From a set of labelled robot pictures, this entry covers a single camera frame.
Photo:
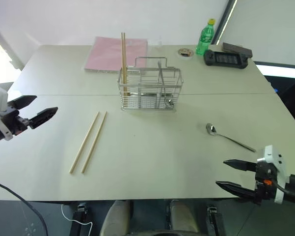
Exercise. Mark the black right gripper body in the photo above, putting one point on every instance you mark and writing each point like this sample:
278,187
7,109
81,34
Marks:
266,172

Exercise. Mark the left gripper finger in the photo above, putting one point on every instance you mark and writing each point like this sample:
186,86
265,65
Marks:
23,101
43,117

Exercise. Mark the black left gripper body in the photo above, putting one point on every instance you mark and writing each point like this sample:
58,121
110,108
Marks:
13,120

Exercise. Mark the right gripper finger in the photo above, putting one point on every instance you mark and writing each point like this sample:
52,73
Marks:
240,165
238,189

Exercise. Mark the black stand leg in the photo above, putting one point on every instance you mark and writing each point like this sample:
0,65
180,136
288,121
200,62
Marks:
215,220
78,220

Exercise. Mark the silver metal spoon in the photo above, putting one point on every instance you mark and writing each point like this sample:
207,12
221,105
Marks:
211,129
162,78

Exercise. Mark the wooden chopstick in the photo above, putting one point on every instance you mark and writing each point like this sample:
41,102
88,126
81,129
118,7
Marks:
125,54
94,142
122,54
84,142

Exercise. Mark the beige rounded robot leg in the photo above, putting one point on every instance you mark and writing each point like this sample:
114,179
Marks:
182,216
115,217

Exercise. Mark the pink notebook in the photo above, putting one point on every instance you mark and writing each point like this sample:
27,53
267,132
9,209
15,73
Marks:
105,56

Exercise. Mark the black handheld game console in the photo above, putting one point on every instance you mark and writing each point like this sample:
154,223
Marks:
225,59

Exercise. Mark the dark brown rectangular block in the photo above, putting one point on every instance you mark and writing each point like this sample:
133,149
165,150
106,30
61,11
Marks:
235,48

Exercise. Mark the white tape roll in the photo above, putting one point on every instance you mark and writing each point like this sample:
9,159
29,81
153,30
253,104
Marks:
190,55

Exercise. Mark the green plastic bottle yellow cap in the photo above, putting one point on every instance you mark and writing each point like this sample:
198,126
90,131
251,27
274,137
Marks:
205,39

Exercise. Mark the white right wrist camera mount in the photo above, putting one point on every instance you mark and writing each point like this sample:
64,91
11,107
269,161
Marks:
272,153

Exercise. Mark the black window frame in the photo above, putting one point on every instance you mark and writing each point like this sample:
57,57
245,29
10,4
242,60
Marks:
227,19

